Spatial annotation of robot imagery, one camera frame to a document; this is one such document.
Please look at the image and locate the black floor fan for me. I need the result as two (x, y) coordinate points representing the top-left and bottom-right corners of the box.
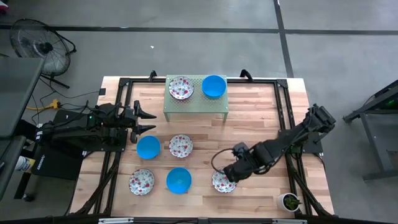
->
(9, 18), (78, 90)

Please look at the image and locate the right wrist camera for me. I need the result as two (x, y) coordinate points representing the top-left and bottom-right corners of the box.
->
(233, 142), (250, 159)

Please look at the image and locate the black metal cart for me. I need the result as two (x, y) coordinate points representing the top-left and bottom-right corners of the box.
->
(341, 79), (398, 182)

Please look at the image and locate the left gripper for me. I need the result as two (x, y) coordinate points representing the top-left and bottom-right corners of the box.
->
(120, 100), (157, 144)

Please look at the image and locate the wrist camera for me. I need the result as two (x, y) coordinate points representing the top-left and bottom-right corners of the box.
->
(233, 142), (250, 159)
(119, 105), (134, 121)

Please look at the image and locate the yellow extension cord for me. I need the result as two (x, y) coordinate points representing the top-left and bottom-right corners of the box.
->
(26, 98), (62, 111)

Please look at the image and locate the floral plate bottom left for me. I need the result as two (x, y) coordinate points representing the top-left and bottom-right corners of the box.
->
(129, 168), (155, 197)

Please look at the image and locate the small plant in white pot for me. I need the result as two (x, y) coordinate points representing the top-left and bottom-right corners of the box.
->
(277, 192), (302, 213)

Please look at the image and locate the black controller box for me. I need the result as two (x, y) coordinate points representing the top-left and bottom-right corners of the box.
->
(30, 108), (86, 181)

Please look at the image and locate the white bottle yellow label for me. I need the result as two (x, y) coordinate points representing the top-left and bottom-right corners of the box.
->
(14, 155), (37, 172)

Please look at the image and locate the grey desk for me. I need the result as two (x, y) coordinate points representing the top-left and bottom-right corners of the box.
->
(0, 57), (44, 138)
(0, 135), (27, 200)

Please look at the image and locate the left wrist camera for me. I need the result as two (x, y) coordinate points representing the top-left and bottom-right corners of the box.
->
(119, 105), (134, 121)

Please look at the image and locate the red floral mini bowl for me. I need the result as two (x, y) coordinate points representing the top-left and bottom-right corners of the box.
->
(169, 134), (194, 159)
(169, 75), (195, 101)
(211, 169), (238, 194)

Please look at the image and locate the blue plastic mini bowl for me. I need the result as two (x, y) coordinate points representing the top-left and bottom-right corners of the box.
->
(201, 74), (227, 100)
(136, 135), (162, 161)
(165, 167), (193, 195)

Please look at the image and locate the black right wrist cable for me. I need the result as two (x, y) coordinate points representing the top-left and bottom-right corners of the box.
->
(210, 147), (238, 175)

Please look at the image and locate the green perforated metal shelf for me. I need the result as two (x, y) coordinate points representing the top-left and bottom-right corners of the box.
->
(163, 74), (229, 123)

